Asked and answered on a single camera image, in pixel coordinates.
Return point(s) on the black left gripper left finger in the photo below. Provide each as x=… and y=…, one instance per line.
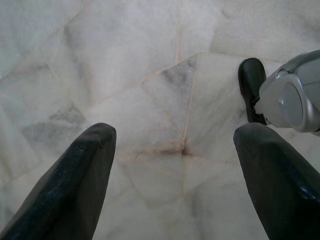
x=75, y=180

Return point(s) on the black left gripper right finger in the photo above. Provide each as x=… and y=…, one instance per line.
x=280, y=190

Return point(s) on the robot black left foot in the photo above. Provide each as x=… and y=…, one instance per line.
x=250, y=75

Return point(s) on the robot silver left leg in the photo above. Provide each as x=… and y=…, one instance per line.
x=287, y=100

